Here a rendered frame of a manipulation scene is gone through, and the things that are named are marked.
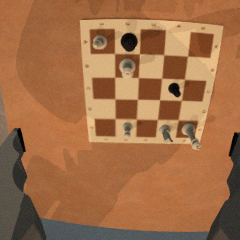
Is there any brown and cream chessboard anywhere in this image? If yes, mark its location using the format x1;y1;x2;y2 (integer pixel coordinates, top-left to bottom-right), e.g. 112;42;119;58
80;19;223;144

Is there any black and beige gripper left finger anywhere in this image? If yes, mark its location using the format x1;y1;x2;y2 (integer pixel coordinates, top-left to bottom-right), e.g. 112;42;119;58
0;128;46;240

